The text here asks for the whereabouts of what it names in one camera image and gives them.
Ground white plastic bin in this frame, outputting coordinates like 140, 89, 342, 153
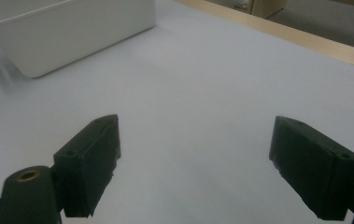
0, 0, 158, 79

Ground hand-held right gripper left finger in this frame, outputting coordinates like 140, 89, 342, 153
52, 114, 121, 218

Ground white table mat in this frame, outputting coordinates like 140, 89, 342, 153
0, 0, 354, 224

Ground light wooden shelf unit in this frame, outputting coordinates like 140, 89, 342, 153
248, 0, 354, 19

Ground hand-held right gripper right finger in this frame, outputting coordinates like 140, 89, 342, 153
268, 115, 354, 222

